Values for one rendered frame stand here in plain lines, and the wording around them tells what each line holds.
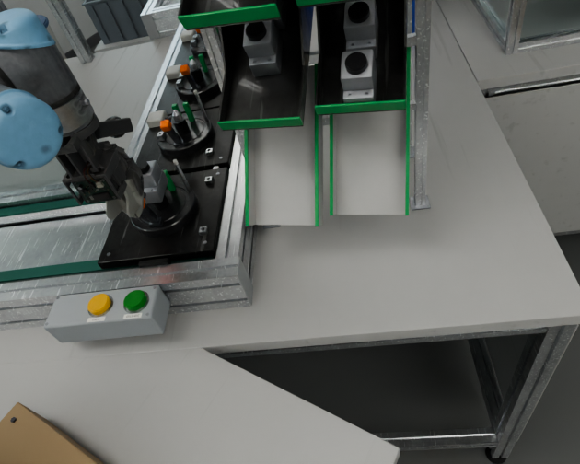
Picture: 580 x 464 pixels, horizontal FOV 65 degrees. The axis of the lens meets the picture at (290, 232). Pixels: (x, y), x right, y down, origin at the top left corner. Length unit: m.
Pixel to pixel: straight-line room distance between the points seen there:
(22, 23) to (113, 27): 2.26
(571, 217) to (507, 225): 0.93
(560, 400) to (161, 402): 1.30
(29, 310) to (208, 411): 0.44
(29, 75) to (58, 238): 0.57
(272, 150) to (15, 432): 0.62
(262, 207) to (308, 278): 0.17
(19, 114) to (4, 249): 0.76
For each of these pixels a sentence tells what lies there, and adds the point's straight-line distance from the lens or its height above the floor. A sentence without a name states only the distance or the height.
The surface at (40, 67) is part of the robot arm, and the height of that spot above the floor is 1.36.
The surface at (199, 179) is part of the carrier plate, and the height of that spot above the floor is 0.97.
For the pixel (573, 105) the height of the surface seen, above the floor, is 0.73.
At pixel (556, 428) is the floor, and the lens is 1.73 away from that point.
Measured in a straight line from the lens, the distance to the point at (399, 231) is 0.95.
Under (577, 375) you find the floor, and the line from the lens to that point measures 1.83.
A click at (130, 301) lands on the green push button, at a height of 0.97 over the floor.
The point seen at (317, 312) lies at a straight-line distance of 0.85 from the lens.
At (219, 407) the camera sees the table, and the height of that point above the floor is 0.86.
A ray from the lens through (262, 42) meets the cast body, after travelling 0.72.
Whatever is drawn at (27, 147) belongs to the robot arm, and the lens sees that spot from 0.52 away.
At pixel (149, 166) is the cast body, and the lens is 0.91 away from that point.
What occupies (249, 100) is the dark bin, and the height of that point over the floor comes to 1.21.
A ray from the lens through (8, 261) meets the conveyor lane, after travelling 1.21.
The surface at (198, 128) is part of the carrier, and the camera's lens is 1.15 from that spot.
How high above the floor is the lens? 1.58
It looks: 47 degrees down
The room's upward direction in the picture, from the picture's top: 17 degrees counter-clockwise
